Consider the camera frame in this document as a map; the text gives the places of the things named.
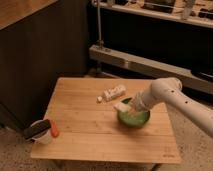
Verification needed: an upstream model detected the white cup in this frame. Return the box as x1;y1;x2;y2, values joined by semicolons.
32;129;52;144

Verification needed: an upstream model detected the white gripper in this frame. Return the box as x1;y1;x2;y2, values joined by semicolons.
129;92;148;112

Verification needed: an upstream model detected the metal shelf rack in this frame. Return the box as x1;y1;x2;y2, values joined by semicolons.
89;0;213;95

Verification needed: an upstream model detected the dark wooden cabinet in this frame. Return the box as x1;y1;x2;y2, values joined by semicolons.
0;0;88;132

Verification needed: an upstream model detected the orange carrot toy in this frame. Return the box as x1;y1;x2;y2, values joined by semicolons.
50;120;60;138

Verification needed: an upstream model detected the white sponge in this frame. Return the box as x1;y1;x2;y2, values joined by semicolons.
114;102;131;112

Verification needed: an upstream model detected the white plastic bottle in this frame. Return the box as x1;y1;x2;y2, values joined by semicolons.
97;84;126;102

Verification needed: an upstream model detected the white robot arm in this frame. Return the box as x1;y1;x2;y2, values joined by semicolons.
130;77;213;138

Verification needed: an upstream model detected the wooden table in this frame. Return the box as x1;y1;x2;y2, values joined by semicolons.
31;78;181;164

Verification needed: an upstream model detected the black rectangular block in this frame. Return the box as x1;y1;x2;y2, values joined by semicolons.
23;119;51;139

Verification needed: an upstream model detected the green ceramic bowl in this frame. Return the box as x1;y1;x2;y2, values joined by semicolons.
116;98;150;127

